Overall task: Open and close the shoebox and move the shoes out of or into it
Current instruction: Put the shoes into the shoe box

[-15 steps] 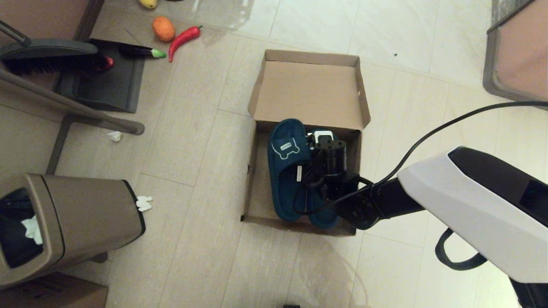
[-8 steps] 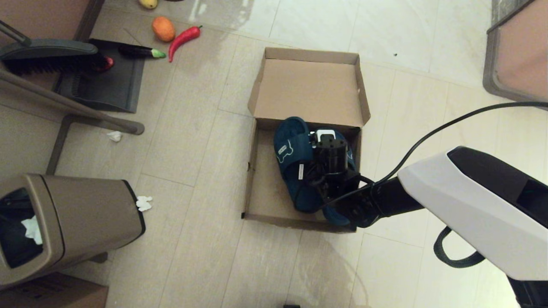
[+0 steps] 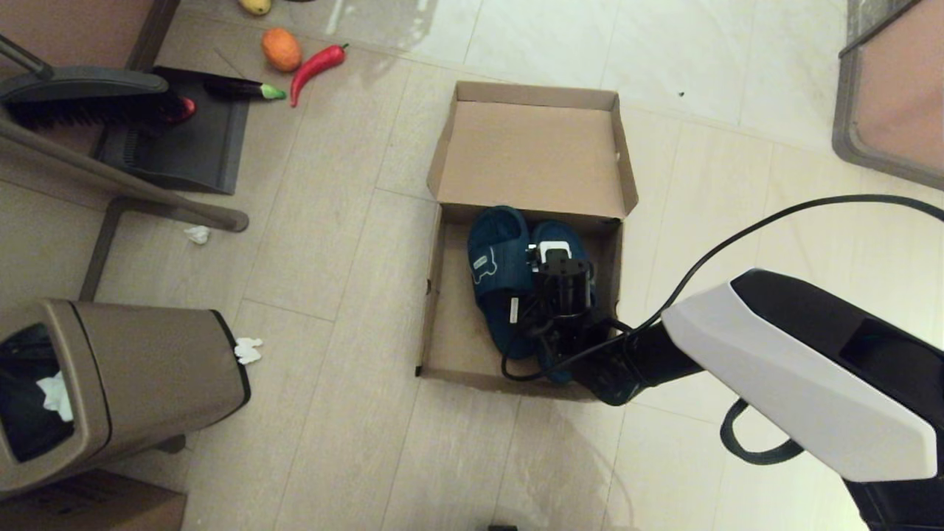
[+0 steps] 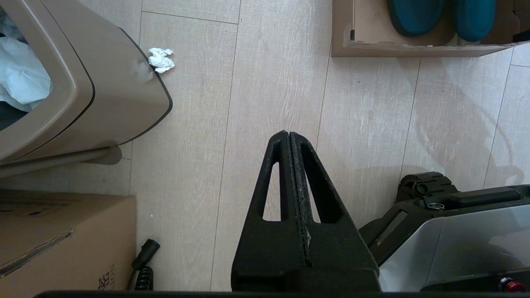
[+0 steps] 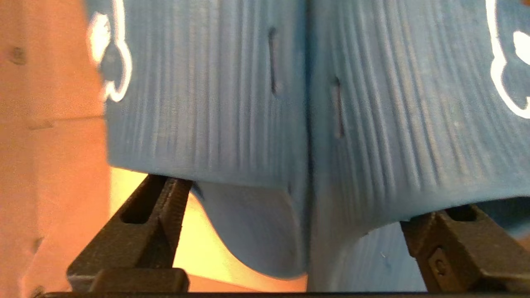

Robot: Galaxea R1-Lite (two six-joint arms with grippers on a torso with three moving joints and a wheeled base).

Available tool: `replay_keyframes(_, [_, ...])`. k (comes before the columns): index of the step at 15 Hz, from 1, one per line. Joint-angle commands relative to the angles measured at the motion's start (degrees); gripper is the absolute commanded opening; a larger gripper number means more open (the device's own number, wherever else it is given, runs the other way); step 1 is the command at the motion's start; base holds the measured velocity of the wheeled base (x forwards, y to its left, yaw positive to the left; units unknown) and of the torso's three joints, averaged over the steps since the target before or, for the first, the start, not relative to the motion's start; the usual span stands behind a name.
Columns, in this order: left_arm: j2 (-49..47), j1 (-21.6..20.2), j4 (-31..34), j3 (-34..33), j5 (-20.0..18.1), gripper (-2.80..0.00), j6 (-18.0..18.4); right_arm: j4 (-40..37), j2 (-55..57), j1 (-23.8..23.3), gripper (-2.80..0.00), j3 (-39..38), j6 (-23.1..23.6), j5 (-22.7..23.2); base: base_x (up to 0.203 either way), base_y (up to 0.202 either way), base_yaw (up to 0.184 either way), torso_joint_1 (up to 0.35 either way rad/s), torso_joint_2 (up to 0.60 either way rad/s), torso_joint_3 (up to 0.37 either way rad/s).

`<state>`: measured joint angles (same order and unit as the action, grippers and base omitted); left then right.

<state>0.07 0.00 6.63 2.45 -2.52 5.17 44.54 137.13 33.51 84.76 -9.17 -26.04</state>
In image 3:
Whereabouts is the dark blue bear-print slipper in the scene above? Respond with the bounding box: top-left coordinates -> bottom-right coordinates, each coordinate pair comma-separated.
467,206 -> 543,360
530,220 -> 600,384

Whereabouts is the brown cardboard shoe box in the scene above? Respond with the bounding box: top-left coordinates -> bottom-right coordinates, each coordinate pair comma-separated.
415,80 -> 639,401

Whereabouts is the red toy chili pepper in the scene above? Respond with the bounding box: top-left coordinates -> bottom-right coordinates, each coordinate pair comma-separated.
289,44 -> 349,108

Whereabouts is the orange toy mango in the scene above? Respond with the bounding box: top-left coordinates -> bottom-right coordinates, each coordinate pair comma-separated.
262,28 -> 303,73

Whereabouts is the dark toy eggplant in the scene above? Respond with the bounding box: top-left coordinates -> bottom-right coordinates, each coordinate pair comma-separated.
203,78 -> 288,102

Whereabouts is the black dustpan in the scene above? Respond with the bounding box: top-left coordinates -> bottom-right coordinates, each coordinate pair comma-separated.
96,66 -> 250,196

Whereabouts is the brown plastic trash bin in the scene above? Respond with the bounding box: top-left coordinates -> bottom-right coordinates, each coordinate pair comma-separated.
0,299 -> 251,495

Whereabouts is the brown metal table leg bar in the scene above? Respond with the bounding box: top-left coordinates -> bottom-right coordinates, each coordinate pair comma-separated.
0,118 -> 249,302

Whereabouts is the black broom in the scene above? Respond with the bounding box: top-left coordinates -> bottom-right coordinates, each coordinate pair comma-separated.
0,35 -> 185,131

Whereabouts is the white paper waste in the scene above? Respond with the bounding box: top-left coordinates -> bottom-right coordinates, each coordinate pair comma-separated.
37,371 -> 74,423

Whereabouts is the closed brown cardboard carton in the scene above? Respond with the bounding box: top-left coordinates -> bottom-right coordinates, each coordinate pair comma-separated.
0,469 -> 187,531

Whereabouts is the black bin liner bag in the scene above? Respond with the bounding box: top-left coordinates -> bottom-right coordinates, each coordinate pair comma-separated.
0,324 -> 76,463

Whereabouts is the black cable loop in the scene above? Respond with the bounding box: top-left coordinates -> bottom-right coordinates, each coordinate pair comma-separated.
720,398 -> 805,466

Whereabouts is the brown table with grey frame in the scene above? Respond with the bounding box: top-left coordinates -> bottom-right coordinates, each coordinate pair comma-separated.
832,0 -> 944,191

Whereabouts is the brown table with dark frame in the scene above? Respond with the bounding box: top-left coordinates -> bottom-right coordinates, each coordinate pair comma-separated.
0,0 -> 181,74

